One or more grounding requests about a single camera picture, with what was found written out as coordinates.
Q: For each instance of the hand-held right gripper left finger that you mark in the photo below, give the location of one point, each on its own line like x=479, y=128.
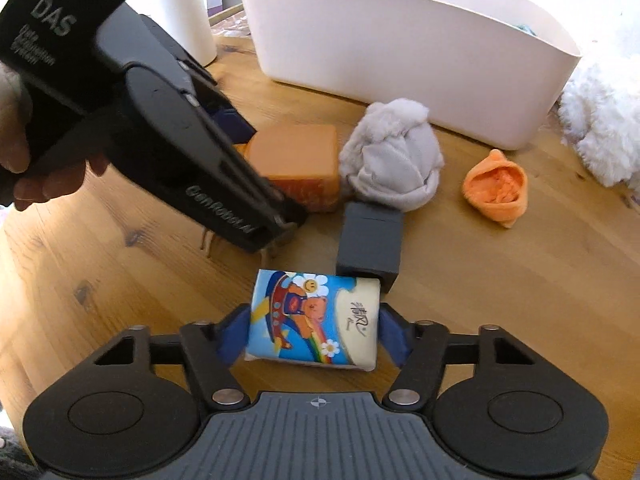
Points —
x=232, y=337

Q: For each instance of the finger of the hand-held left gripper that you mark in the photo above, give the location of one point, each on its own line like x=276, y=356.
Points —
x=232, y=125
x=240, y=210

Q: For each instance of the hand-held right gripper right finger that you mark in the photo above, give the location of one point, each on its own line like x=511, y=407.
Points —
x=395, y=335

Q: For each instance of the orange foam block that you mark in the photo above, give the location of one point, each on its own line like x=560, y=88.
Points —
x=295, y=160

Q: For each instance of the blue cartoon tissue pack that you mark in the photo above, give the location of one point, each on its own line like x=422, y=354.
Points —
x=310, y=320

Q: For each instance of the beige plastic storage bin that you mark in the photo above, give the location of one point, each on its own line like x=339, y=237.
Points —
x=400, y=60

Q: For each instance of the person's left hand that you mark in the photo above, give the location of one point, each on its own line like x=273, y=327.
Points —
x=12, y=130

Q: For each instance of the black box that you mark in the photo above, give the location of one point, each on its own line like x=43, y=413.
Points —
x=370, y=245

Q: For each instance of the white insulated bottle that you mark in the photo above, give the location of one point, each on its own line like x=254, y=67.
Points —
x=195, y=20

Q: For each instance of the grey cloth bundle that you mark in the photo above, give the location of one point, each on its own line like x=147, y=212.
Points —
x=390, y=160

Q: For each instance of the orange fleece sock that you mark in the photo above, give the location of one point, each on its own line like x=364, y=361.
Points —
x=495, y=190

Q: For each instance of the white fluffy plush toy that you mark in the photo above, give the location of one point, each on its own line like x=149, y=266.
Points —
x=605, y=110

